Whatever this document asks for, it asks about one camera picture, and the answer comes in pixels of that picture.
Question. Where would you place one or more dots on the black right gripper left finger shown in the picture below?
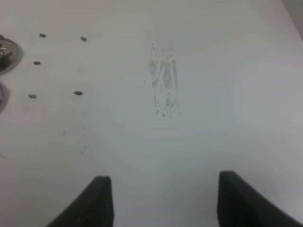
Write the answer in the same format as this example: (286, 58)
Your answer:
(92, 208)

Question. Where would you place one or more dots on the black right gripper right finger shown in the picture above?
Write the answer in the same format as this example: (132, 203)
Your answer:
(240, 205)

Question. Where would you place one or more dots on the near stainless steel saucer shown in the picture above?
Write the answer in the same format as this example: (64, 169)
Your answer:
(4, 96)

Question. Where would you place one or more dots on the stainless steel saucer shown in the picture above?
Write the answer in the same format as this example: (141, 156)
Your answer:
(4, 96)
(10, 55)

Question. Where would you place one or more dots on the far stainless steel saucer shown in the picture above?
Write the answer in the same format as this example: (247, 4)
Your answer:
(10, 55)

